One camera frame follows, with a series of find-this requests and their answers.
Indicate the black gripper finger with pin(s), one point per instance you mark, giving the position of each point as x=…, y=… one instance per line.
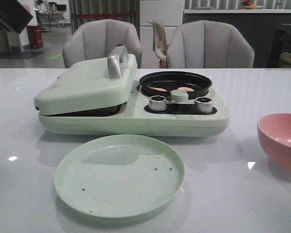
x=13, y=16

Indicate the green sandwich maker lid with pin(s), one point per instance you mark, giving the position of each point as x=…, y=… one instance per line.
x=90, y=84

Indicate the pink bowl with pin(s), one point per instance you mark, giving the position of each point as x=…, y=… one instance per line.
x=274, y=133

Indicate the green breakfast maker base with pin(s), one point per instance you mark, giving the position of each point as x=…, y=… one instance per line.
x=134, y=119

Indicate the red trash bin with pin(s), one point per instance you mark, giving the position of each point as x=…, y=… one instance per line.
x=34, y=36

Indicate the left grey upholstered chair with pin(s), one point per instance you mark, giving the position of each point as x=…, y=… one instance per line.
x=96, y=39

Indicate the grey upholstered chair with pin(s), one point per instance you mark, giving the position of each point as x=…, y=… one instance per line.
x=209, y=44
x=96, y=39

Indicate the beige office chair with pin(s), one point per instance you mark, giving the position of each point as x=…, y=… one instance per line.
x=160, y=46

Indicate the white cabinet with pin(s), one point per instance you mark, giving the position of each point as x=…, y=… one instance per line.
x=169, y=13

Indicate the left silver control knob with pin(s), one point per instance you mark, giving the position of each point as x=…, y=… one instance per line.
x=157, y=103

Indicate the silver control knob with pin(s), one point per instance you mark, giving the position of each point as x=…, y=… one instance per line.
x=157, y=103
x=203, y=105

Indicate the light green round plate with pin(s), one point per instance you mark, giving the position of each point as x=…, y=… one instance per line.
x=120, y=177

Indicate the right grey upholstered chair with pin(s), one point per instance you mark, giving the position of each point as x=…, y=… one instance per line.
x=209, y=44

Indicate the black round frying pan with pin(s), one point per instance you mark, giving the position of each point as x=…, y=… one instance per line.
x=172, y=80

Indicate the right silver control knob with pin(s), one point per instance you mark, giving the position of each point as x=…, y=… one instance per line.
x=203, y=105

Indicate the fruit bowl on counter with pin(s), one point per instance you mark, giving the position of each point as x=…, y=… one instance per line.
x=249, y=5

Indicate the dark counter with white top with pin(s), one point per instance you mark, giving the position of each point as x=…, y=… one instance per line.
x=268, y=31

